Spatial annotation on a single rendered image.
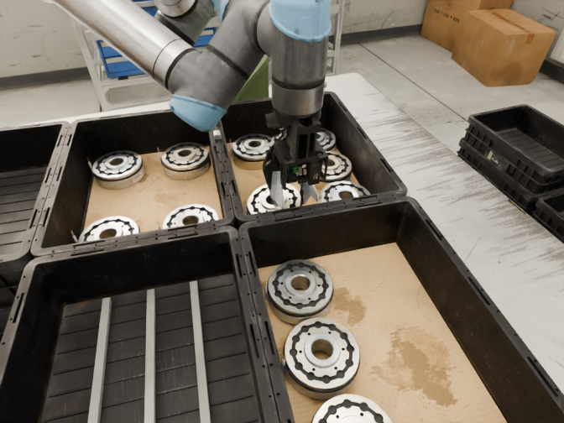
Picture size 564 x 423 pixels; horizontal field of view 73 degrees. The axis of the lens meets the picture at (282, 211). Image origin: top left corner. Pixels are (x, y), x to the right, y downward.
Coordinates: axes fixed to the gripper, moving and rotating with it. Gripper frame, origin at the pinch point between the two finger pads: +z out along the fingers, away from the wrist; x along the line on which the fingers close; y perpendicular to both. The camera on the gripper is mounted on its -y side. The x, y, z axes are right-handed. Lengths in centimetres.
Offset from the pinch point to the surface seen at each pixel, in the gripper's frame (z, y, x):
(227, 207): -5.4, 4.9, -12.4
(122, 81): 60, -201, -46
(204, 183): 4.8, -15.2, -14.6
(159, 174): 4.8, -21.3, -23.5
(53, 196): -5.2, -6.3, -39.9
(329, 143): 1.8, -17.7, 15.3
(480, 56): 72, -195, 225
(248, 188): 4.7, -10.7, -5.9
